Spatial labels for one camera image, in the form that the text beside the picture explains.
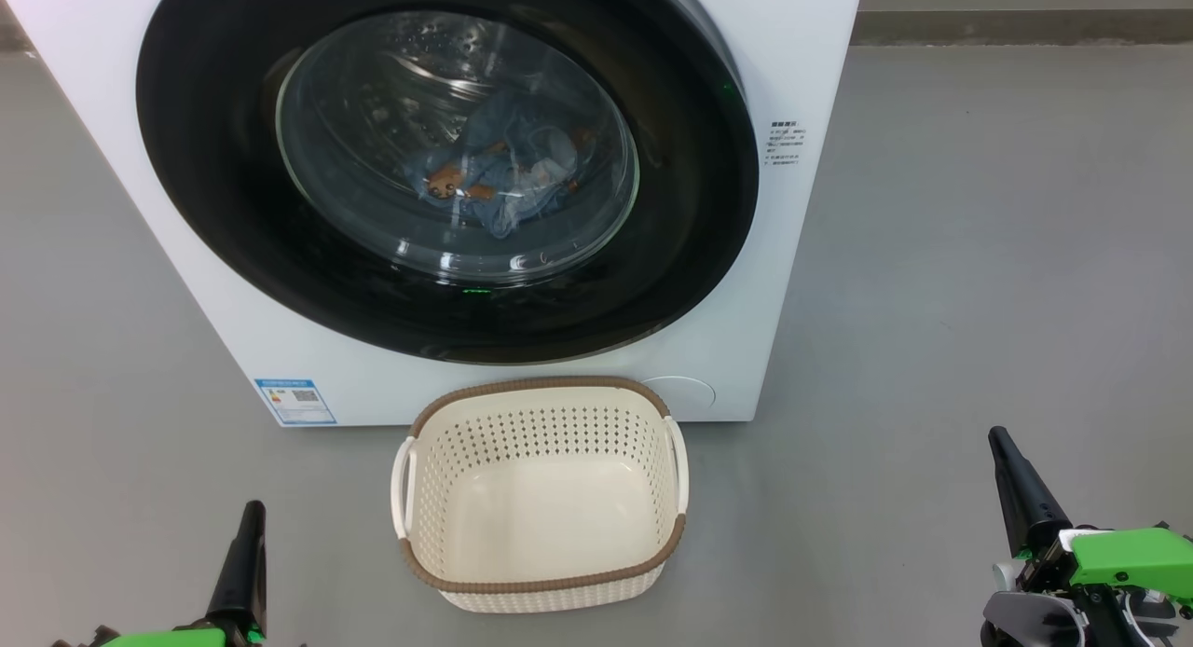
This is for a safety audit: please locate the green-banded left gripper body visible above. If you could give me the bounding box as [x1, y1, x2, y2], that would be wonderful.
[51, 624, 309, 647]

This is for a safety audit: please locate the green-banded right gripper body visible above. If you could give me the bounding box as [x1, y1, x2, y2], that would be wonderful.
[993, 526, 1193, 620]

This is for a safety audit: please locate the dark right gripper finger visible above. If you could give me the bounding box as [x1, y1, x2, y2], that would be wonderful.
[988, 427, 1073, 557]

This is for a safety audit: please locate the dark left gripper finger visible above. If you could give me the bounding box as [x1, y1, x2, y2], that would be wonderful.
[207, 501, 268, 634]

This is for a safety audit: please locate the black round glass washer door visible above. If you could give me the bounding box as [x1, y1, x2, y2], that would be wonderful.
[135, 0, 761, 366]

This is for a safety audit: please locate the blue bear-print garment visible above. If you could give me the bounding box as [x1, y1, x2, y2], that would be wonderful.
[403, 92, 597, 240]

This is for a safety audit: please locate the cream perforated laundry basket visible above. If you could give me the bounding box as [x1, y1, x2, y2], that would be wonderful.
[390, 377, 691, 615]

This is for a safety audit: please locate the white front-load washing machine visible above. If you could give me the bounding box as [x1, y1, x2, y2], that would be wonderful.
[0, 0, 866, 429]

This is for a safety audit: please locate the blue energy label sticker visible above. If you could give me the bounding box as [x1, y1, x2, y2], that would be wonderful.
[254, 379, 338, 427]

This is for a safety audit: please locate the round white filter cover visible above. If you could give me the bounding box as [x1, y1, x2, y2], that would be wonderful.
[641, 377, 717, 420]

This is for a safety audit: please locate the small black text sticker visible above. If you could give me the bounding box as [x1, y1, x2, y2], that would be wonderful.
[766, 120, 807, 168]

